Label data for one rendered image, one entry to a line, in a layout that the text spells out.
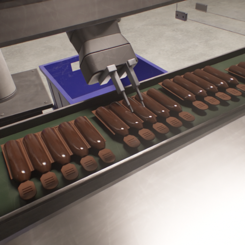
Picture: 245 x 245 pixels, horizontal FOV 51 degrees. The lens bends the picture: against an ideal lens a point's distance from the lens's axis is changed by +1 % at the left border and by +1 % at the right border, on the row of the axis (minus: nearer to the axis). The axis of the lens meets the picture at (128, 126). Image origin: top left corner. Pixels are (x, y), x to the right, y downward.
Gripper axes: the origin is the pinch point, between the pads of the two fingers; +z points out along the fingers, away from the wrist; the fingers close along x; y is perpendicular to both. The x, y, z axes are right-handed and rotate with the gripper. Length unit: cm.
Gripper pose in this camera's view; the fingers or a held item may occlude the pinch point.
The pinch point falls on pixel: (138, 109)
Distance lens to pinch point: 34.4
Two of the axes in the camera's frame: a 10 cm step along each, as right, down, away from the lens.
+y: -3.5, 2.1, 9.1
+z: 4.1, 9.1, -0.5
